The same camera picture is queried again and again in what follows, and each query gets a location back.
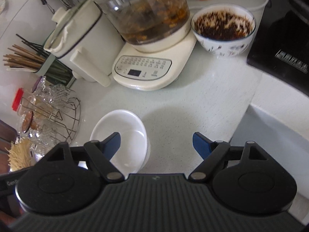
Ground white ceramic bowl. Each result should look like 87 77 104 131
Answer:
90 109 150 177

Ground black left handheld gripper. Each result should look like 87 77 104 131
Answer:
1 166 32 217

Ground dried noodle bundle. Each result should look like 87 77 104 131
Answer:
7 138 32 172

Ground amber glass saucer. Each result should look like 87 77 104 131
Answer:
22 111 34 133

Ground brown wooden cutting board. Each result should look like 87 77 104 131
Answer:
0 120 18 174

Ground red lid plastic jar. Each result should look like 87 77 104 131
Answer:
12 88 36 116

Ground green chopstick holder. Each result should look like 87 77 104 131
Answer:
35 54 76 87

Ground cream kettle base panel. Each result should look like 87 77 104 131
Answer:
112 32 196 91

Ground brown chopsticks bundle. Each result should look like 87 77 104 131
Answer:
3 44 46 72

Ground black induction cooktop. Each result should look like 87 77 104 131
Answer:
247 0 309 94

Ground white electric cooking pot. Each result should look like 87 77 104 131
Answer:
43 0 125 87

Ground patterned bowl dark contents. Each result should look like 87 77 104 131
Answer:
191 3 257 58

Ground glass health kettle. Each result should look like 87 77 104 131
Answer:
94 0 190 46

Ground wire glass rack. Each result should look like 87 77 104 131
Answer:
19 76 81 148

